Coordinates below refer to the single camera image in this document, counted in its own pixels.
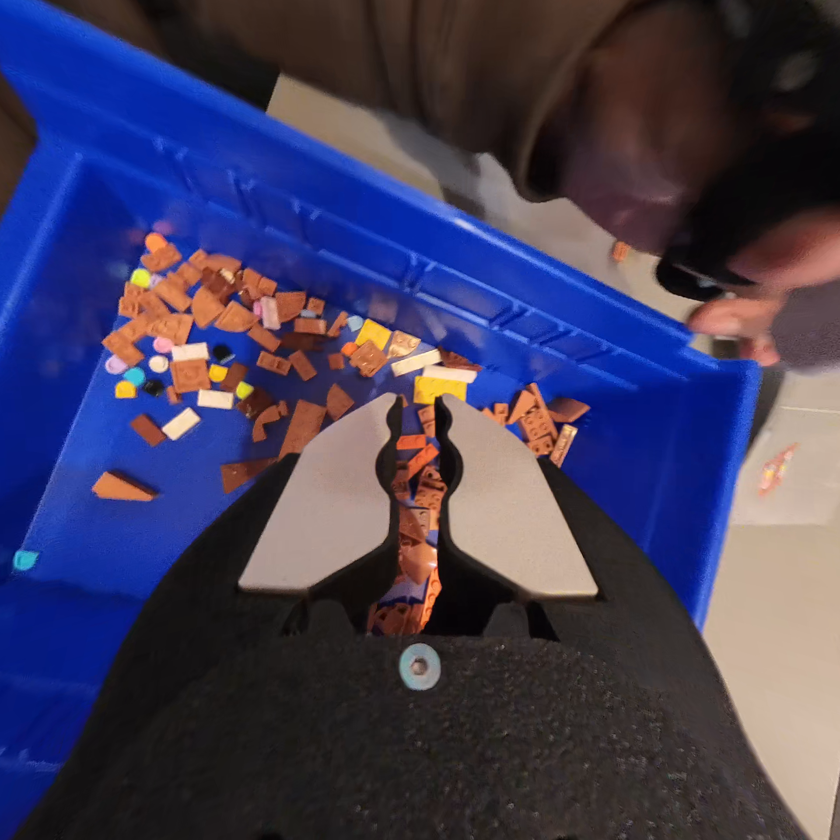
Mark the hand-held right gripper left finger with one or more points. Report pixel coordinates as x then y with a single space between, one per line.
321 518

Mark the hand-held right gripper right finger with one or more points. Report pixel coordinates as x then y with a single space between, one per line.
512 518

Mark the pile of brown lego pieces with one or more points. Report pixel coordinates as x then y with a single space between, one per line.
190 374

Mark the blue plastic bin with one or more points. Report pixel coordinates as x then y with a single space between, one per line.
394 249

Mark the person's left forearm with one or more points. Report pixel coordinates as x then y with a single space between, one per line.
623 131

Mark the yellow large lego plate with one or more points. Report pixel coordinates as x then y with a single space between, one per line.
438 392

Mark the white long lego plate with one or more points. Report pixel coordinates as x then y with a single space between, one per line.
415 362
449 374

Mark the yellow square lego plate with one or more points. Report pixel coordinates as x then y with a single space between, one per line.
374 333

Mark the small brown lego plate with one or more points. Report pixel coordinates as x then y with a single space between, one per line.
620 250

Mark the brown lego slope brick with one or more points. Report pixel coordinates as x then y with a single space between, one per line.
121 487

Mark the teal small lego tile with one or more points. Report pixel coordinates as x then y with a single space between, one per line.
25 559

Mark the person's left hand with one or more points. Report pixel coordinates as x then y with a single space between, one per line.
787 253

